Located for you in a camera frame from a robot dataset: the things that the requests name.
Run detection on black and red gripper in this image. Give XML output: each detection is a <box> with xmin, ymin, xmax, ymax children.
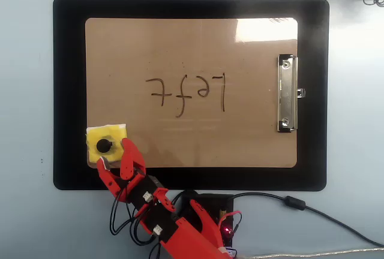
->
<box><xmin>96</xmin><ymin>138</ymin><xmax>177</xmax><ymax>212</ymax></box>

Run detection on yellow sponge with black knob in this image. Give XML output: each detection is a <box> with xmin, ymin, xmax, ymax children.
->
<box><xmin>86</xmin><ymin>124</ymin><xmax>128</xmax><ymax>165</ymax></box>

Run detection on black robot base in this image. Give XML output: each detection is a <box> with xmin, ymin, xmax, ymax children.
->
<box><xmin>179</xmin><ymin>191</ymin><xmax>235</xmax><ymax>248</ymax></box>

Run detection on controller circuit board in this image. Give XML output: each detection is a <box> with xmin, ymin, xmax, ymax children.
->
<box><xmin>220</xmin><ymin>225</ymin><xmax>238</xmax><ymax>258</ymax></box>

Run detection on brown clipboard board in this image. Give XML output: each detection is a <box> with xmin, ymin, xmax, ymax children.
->
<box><xmin>85</xmin><ymin>17</ymin><xmax>299</xmax><ymax>169</ymax></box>

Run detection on large black desk mat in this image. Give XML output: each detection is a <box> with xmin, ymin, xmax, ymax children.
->
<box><xmin>53</xmin><ymin>0</ymin><xmax>330</xmax><ymax>192</ymax></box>

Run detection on metal clipboard clip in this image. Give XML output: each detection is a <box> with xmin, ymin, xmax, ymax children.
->
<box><xmin>276</xmin><ymin>54</ymin><xmax>307</xmax><ymax>133</ymax></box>

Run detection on black servo wires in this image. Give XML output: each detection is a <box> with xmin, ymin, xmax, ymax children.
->
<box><xmin>109</xmin><ymin>191</ymin><xmax>193</xmax><ymax>259</ymax></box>

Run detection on red wire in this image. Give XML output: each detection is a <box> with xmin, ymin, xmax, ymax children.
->
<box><xmin>217</xmin><ymin>210</ymin><xmax>242</xmax><ymax>236</ymax></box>

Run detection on black power cable with ferrite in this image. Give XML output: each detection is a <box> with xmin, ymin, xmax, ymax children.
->
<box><xmin>230</xmin><ymin>192</ymin><xmax>384</xmax><ymax>248</ymax></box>

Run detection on silver braided USB cable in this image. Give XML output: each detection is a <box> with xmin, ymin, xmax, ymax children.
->
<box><xmin>236</xmin><ymin>247</ymin><xmax>384</xmax><ymax>259</ymax></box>

